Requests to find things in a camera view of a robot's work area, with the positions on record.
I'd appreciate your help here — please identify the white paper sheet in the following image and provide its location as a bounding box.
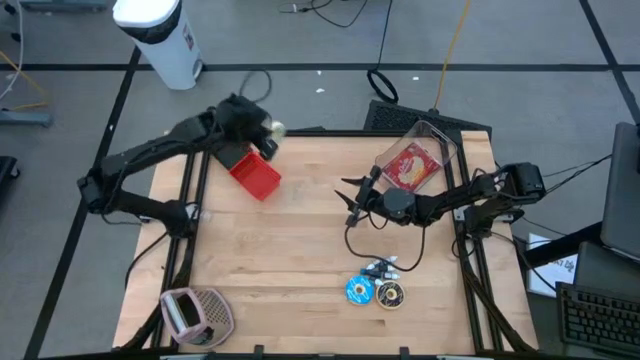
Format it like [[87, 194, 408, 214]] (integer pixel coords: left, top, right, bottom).
[[527, 232, 580, 299]]

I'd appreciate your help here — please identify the yellow hanging cable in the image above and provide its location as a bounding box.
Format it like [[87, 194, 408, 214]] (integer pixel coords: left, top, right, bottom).
[[432, 0, 473, 114]]

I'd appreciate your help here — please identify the red plastic mesh basket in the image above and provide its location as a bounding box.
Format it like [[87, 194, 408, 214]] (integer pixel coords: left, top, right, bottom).
[[228, 152, 282, 202]]

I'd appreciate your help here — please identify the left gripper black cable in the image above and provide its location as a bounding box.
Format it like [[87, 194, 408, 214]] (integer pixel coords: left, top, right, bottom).
[[238, 68, 273, 104]]

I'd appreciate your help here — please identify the black plastic basket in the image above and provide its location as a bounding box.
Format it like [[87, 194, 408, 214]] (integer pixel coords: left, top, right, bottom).
[[214, 142, 251, 171]]

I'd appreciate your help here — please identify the grey laptop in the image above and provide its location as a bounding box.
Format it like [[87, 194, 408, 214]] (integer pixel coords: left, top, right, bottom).
[[599, 121, 640, 264]]

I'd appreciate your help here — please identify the black hanging cable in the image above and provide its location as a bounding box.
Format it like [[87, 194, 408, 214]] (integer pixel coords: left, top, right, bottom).
[[366, 0, 400, 105]]

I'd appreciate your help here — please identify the pink mesh desk organizer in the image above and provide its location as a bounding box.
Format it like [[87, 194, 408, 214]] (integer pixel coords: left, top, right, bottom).
[[158, 286, 235, 350]]

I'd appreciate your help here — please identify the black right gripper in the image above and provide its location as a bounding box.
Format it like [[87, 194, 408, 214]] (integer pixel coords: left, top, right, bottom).
[[333, 165, 389, 228]]

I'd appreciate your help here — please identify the white trash can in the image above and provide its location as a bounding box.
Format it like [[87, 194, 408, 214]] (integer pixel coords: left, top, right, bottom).
[[112, 0, 205, 92]]

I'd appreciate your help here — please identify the clear plastic bin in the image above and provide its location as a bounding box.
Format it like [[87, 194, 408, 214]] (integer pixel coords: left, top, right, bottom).
[[374, 119, 459, 197]]

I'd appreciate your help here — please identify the blue frosted toy donut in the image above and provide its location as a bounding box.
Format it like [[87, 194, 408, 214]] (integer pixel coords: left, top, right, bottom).
[[344, 273, 376, 307]]

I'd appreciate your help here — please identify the black keyboard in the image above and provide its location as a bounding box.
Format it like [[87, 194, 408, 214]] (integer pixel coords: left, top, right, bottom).
[[555, 281, 640, 358]]

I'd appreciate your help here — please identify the grey metal floor base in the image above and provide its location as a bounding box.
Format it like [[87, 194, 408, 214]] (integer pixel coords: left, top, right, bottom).
[[0, 108, 54, 128]]

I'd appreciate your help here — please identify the red popcorn packet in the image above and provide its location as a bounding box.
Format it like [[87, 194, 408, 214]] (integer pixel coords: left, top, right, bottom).
[[382, 142, 445, 194]]

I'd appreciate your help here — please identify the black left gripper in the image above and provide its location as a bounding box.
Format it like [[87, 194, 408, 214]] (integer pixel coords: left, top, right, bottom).
[[214, 93, 281, 163]]

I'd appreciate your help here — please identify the chocolate frosted toy donut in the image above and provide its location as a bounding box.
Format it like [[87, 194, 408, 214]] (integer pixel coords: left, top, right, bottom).
[[374, 279, 407, 311]]

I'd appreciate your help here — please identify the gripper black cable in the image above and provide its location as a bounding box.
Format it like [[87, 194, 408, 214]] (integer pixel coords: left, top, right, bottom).
[[238, 68, 273, 104], [343, 212, 427, 274]]

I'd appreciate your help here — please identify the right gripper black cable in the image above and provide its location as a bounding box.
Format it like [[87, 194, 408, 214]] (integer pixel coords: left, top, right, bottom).
[[343, 212, 427, 274]]

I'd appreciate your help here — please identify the black floor equipment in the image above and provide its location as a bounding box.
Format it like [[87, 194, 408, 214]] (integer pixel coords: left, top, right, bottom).
[[0, 155, 21, 194]]

